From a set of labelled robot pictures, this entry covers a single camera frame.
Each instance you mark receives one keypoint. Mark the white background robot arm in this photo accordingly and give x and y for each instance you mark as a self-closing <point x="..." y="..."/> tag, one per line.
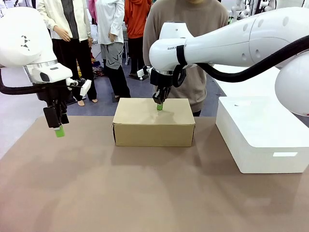
<point x="237" y="9"/>

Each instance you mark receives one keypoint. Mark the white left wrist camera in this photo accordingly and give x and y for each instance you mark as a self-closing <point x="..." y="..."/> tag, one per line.
<point x="84" y="87"/>

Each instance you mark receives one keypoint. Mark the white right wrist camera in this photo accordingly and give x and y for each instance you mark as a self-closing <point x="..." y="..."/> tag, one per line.
<point x="142" y="72"/>

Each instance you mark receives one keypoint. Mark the mannequin in white jacket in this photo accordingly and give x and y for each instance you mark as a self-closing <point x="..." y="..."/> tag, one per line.
<point x="72" y="36"/>

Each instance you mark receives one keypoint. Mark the white plastic storage box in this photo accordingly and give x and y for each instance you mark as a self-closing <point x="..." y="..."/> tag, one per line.
<point x="260" y="135"/>

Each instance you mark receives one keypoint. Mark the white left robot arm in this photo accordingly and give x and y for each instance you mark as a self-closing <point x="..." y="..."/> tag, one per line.
<point x="21" y="43"/>

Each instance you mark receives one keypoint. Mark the mannequin in white shirt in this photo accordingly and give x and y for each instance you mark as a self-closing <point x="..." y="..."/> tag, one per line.
<point x="111" y="24"/>

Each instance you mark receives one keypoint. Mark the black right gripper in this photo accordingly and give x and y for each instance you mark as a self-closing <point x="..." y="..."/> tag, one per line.
<point x="161" y="79"/>

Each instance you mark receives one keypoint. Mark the mannequin in orange hoodie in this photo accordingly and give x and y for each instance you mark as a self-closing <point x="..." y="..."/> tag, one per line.
<point x="137" y="21"/>

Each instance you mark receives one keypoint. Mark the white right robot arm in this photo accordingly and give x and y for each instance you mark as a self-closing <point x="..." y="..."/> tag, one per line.
<point x="241" y="41"/>

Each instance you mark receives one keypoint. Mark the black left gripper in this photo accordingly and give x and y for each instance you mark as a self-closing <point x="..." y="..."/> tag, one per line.
<point x="51" y="94"/>

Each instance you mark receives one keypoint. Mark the pink hanging garment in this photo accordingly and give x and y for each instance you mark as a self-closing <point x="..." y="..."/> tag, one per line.
<point x="92" y="9"/>

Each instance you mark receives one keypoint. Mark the person in beige sweater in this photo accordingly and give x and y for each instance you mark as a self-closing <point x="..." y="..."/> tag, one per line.
<point x="205" y="84"/>

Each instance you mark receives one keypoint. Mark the brown cardboard shoe box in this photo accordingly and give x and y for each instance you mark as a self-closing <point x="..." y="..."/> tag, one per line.
<point x="154" y="130"/>

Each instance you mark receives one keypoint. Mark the colourful clothes pile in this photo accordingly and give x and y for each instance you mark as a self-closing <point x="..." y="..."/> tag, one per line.
<point x="96" y="70"/>

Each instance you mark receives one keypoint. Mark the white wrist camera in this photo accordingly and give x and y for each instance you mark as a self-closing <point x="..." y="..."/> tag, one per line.
<point x="84" y="87"/>
<point x="142" y="72"/>

